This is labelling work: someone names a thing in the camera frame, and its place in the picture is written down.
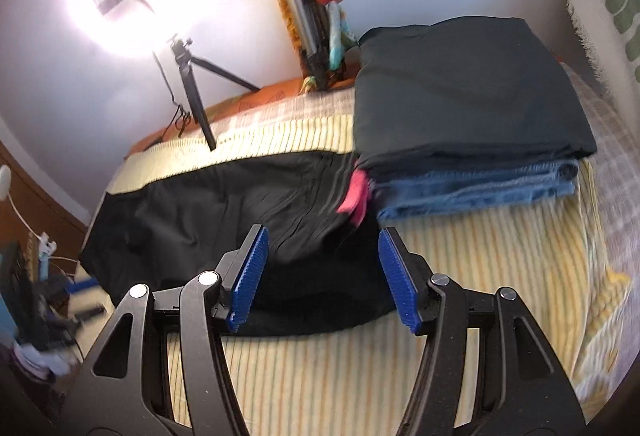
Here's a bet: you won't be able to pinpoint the black pants with pink logo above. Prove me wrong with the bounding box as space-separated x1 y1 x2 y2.
79 151 394 338

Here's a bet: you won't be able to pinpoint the yellow striped blanket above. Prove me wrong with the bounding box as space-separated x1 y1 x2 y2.
80 114 630 435

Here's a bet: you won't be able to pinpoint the white clip desk lamp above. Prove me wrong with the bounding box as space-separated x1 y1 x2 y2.
0 165 58 281

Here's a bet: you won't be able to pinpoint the folded blue jeans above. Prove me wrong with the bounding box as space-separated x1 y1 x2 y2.
370 159 579 220

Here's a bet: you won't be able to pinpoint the dark green folded garment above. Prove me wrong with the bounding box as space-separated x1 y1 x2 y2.
354 16 597 180

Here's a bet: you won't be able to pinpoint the folded silver tripod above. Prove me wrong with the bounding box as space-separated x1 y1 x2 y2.
278 0 330 91

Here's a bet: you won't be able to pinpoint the green patterned white pillow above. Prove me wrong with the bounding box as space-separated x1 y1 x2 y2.
567 0 639 113

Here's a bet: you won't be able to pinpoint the black light cable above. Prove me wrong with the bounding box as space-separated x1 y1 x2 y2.
144 50 194 147

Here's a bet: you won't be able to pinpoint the orange wooden bed frame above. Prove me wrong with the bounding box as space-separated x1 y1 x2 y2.
124 75 356 160

